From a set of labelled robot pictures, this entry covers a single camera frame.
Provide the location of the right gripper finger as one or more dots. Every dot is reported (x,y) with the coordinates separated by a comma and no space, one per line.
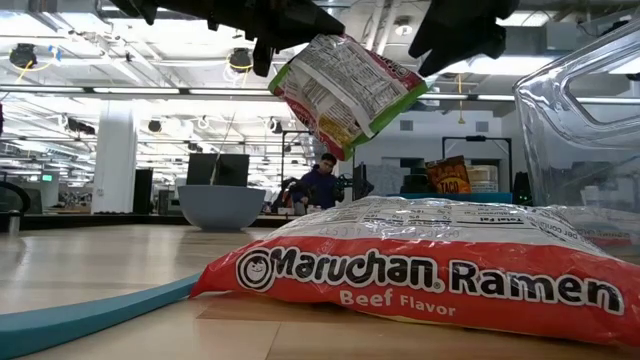
(432,37)
(470,47)

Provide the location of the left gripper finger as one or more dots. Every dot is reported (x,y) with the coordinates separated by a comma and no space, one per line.
(305,22)

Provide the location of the lime chili shrimp ramen packet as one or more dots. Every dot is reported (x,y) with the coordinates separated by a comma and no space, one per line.
(345,90)

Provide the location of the yellow lid spice jar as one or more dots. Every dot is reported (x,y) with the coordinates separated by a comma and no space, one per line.
(447,177)

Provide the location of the clear plastic container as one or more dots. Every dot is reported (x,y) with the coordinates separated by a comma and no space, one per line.
(575,165)

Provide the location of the blue round bowl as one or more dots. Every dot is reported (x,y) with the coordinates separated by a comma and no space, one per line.
(220,207)

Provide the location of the beef flavor ramen packet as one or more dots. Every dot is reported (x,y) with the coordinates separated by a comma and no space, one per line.
(400,280)

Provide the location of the teal plastic spoon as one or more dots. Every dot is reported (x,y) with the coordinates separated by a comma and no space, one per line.
(75,320)

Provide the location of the background black robot arm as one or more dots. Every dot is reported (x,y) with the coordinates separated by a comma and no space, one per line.
(286,195)
(357,186)

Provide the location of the round ceiling fixture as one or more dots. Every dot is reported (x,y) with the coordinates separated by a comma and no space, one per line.
(403,27)

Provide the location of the dark blue rectangular bin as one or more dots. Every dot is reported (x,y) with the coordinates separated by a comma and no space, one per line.
(500,197)

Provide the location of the dark computer monitor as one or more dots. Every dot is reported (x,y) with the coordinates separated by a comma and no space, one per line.
(230,170)

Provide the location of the person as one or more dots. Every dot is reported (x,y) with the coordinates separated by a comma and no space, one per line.
(322,187)

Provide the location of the white column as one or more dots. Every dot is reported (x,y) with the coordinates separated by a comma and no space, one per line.
(115,155)

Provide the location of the black upright cabinet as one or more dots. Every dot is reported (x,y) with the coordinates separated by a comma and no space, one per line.
(142,192)

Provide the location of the green lit sign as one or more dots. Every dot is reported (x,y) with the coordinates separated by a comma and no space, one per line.
(47,177)

